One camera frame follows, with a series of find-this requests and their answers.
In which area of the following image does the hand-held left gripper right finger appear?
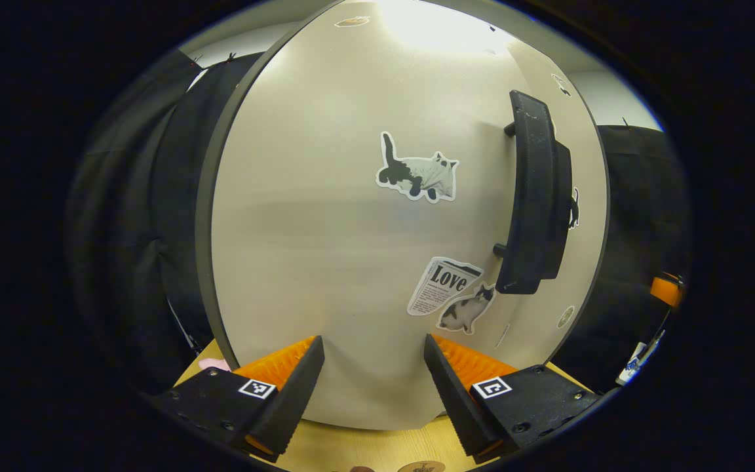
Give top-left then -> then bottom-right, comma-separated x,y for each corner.
423,333 -> 604,463

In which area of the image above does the white cabinet door phone sticker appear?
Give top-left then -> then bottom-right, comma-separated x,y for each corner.
195,0 -> 558,431

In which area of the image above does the black cabinet door handle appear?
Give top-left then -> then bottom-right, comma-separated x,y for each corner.
550,141 -> 573,281
492,90 -> 558,296

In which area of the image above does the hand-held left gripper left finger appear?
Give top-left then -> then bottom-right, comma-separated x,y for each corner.
145,335 -> 326,460

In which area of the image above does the black backdrop cloth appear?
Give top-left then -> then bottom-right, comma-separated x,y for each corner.
66,51 -> 693,394

